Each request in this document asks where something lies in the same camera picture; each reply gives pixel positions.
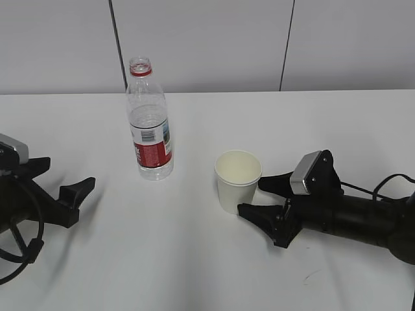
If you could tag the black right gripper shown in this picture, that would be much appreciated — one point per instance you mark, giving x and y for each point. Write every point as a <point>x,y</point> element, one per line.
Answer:
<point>283,223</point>

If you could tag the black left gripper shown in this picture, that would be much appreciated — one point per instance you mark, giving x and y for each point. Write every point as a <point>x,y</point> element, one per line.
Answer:
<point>23,199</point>

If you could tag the white paper cup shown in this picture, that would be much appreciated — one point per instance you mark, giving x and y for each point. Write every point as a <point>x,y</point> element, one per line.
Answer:
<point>237,173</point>

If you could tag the clear water bottle red label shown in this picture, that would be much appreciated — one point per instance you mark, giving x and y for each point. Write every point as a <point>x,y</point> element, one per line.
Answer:
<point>148,119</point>

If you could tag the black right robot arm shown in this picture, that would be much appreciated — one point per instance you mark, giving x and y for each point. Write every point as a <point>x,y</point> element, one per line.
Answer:
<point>377,220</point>

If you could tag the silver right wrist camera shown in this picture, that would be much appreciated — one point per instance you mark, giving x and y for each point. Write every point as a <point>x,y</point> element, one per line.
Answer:
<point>298,177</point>

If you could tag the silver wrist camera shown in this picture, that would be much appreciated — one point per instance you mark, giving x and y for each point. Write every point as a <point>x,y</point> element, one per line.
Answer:
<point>18,147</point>
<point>298,177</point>

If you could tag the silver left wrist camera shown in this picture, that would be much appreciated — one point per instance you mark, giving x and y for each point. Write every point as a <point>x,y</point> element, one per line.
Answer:
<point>18,147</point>

